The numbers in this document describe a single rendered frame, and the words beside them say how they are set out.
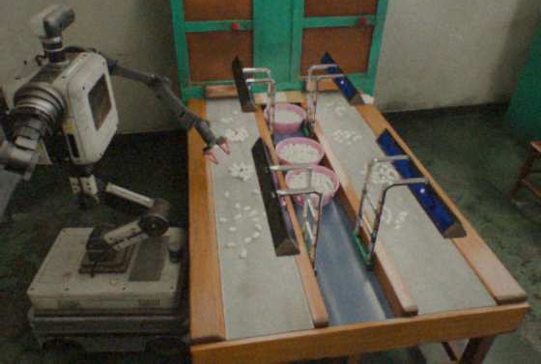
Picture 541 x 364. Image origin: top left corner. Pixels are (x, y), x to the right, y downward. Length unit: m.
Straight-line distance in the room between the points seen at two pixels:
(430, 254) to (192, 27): 1.86
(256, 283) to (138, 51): 2.42
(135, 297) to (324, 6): 2.00
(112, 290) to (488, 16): 3.74
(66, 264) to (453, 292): 1.71
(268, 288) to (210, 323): 0.26
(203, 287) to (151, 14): 2.39
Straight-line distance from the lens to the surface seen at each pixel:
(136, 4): 3.53
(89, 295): 2.15
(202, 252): 1.77
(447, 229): 1.53
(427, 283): 1.81
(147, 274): 2.13
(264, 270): 1.73
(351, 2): 2.93
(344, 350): 1.71
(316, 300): 1.62
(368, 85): 3.17
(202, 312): 1.59
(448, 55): 4.39
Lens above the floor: 2.04
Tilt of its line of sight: 34 degrees down
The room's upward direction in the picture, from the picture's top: 1 degrees clockwise
